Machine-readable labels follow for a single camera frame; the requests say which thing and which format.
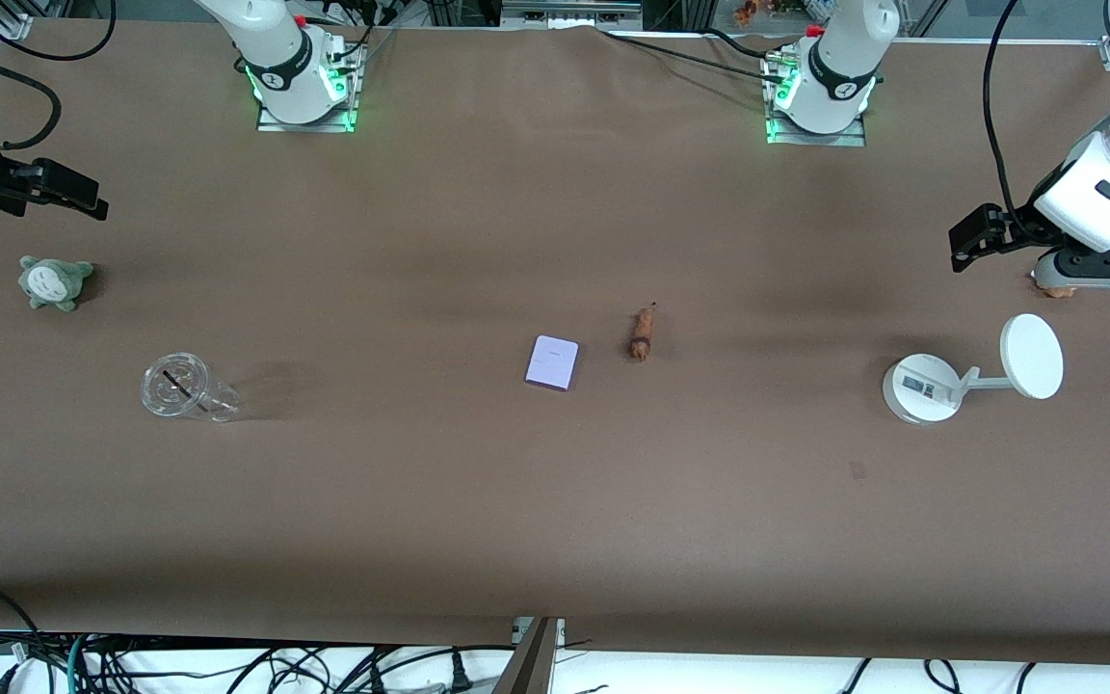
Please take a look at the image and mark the silver metal rail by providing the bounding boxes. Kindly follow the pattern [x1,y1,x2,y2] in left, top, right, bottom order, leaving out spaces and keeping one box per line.
[501,0,645,31]

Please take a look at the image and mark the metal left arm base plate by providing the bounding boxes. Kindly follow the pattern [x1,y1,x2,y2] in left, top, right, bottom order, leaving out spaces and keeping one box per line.
[763,50,867,148]

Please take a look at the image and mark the green floor cable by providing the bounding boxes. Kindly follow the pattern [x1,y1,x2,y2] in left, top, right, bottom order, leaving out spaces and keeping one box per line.
[66,633,95,694]

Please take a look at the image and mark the brown lion statue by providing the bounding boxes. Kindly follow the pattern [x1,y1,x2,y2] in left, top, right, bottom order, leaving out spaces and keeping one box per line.
[628,302,661,363]

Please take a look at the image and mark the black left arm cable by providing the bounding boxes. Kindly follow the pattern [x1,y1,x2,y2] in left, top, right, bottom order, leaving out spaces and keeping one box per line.
[983,0,1034,244]

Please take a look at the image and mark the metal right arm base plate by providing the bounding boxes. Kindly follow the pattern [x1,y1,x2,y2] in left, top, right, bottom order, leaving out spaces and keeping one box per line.
[255,40,363,134]

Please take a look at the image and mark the grey green plush toy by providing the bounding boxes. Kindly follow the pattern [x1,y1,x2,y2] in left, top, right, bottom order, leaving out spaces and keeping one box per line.
[18,254,94,312]

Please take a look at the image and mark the black base signal cables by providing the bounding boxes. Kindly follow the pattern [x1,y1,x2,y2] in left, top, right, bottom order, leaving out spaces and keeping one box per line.
[304,0,404,70]

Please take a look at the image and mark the white round desk lamp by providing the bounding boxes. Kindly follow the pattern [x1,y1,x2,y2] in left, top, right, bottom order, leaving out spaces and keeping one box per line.
[881,312,1066,426]

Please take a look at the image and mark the brown table cover sheet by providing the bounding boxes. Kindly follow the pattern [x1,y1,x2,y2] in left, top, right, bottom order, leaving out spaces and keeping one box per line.
[0,17,1110,666]

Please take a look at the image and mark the black plug cable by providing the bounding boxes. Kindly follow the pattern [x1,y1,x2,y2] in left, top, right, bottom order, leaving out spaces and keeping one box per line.
[362,644,476,694]

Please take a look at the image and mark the clear plastic cup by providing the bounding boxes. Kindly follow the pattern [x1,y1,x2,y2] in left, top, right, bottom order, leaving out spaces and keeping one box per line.
[140,352,241,423]

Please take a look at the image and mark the black base power cable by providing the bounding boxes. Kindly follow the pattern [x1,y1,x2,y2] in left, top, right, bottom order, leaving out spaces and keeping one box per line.
[597,27,789,84]

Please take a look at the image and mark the wooden table support beam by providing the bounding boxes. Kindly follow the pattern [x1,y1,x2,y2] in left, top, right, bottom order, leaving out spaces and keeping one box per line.
[491,617,562,694]

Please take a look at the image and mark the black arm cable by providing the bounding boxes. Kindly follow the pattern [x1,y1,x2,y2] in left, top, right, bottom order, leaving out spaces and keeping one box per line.
[983,0,1034,244]
[0,0,119,155]

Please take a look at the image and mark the purple phone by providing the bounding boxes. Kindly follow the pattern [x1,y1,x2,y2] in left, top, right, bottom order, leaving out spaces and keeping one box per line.
[524,334,581,392]

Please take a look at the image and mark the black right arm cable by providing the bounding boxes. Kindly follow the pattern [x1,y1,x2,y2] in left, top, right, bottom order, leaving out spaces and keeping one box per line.
[0,0,119,155]

